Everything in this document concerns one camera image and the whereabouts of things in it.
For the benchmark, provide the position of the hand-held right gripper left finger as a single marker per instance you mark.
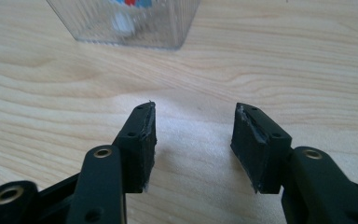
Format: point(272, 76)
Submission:
point(138, 149)

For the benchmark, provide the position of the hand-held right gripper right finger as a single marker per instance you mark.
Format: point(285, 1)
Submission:
point(254, 149)

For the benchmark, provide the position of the clear plastic container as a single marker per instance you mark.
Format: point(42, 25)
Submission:
point(155, 25)

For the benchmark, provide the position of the blue and white toothpaste tube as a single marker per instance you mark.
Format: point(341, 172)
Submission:
point(125, 18)

